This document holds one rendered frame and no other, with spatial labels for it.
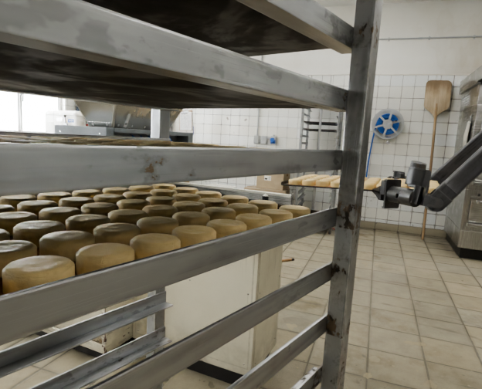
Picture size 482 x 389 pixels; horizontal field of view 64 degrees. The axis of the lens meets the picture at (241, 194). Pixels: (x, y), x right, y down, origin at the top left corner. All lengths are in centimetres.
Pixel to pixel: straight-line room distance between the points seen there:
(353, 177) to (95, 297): 42
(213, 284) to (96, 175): 158
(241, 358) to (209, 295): 32
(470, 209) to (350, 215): 414
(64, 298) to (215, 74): 22
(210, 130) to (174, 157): 584
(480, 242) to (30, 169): 473
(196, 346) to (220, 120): 577
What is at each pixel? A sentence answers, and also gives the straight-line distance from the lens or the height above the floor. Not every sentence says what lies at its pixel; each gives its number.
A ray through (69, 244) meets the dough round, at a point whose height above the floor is 106.
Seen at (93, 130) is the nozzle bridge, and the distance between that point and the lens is 189.
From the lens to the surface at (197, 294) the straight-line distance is 190.
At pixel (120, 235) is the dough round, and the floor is 106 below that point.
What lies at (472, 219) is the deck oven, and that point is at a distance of 476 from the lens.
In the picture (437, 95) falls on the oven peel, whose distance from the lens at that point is 566.
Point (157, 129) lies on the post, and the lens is 87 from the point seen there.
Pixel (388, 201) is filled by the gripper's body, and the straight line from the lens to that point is 143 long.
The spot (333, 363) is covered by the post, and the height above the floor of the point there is 81.
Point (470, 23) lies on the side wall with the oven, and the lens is 591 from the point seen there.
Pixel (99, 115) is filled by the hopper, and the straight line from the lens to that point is 203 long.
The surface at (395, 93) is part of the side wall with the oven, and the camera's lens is 567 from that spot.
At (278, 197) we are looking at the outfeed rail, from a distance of 193.
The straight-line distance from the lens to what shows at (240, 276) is 176.
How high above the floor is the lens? 117
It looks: 8 degrees down
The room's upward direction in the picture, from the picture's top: 3 degrees clockwise
